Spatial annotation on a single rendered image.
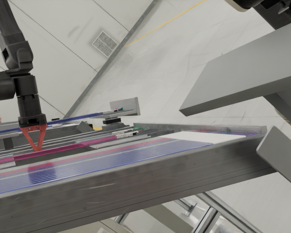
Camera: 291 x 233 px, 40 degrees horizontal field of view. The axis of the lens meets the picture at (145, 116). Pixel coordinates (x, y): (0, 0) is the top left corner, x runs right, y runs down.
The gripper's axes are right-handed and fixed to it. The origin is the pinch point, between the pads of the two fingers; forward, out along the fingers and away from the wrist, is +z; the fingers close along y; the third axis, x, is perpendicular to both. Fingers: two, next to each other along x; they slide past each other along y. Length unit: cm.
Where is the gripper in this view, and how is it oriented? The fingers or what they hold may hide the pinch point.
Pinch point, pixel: (37, 148)
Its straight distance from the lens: 111.7
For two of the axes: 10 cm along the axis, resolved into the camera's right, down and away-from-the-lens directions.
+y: 3.5, 0.4, -9.4
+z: 1.5, 9.8, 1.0
